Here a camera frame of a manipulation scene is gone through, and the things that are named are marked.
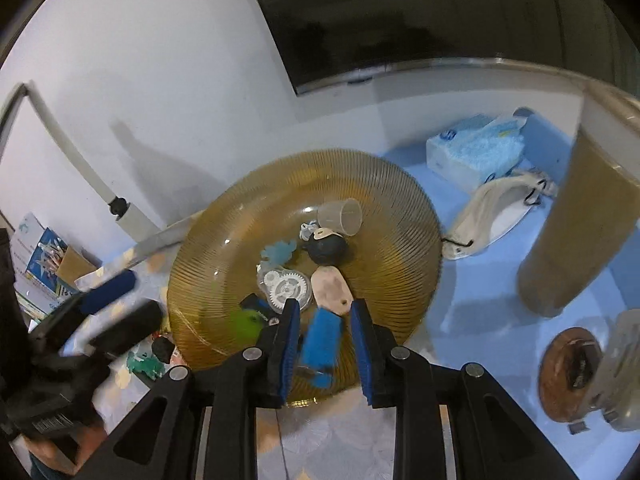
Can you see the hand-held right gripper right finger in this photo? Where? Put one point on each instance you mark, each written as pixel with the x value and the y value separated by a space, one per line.
pixel 362 356

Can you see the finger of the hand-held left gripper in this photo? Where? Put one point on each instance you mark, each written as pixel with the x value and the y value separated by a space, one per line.
pixel 125 329
pixel 107 290

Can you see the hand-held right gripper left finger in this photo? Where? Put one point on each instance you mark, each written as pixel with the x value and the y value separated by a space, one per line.
pixel 290 346

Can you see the blue lighter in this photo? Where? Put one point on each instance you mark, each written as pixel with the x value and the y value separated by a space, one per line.
pixel 320 335

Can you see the teal translucent toy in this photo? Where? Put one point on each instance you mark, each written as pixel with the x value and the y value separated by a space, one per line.
pixel 142 364

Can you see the black spiky ball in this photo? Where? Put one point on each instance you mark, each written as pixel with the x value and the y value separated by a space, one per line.
pixel 163 349

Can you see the light green translucent toy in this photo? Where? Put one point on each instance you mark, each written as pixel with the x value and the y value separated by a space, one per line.
pixel 245 325

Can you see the white gear toy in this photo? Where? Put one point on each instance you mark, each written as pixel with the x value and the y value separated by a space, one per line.
pixel 287 290

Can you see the blue black usb stick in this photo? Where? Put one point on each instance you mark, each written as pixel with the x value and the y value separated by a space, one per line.
pixel 251 304

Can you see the light blue translucent figurine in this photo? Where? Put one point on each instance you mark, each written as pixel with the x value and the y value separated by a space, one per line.
pixel 277 252

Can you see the black white penguin toy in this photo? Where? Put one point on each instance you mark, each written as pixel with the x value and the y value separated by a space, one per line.
pixel 327 249

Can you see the amber ribbed glass bowl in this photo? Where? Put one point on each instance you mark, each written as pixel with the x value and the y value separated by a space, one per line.
pixel 390 240

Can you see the clear plastic cup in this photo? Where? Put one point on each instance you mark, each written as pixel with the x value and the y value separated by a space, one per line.
pixel 345 217

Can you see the person's left hand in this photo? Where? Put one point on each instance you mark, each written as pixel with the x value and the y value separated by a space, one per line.
pixel 82 437

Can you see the cardboard pencil box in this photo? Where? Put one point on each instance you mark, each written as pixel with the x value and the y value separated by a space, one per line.
pixel 77 267

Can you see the bundle of pencils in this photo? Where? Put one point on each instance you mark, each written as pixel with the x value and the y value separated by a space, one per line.
pixel 52 254

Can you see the black pipe clamp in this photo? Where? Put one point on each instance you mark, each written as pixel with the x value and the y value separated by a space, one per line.
pixel 118 206

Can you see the leaf print tablecloth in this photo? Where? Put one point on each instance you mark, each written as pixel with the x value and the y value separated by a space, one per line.
pixel 325 440

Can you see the brown round coaster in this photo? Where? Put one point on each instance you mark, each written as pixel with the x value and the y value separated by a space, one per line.
pixel 565 400

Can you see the blue white tissue pack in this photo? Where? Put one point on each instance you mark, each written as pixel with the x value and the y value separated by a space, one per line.
pixel 450 160

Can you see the small grey clip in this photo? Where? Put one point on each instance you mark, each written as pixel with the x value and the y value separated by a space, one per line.
pixel 579 428

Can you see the cardboard tube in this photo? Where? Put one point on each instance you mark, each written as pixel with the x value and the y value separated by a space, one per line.
pixel 575 220

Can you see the silver metal device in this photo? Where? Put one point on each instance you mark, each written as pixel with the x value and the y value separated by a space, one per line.
pixel 622 360

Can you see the black television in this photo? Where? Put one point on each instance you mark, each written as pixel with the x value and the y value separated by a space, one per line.
pixel 400 10

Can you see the white wall pipe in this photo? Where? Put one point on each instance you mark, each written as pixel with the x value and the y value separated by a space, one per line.
pixel 75 155

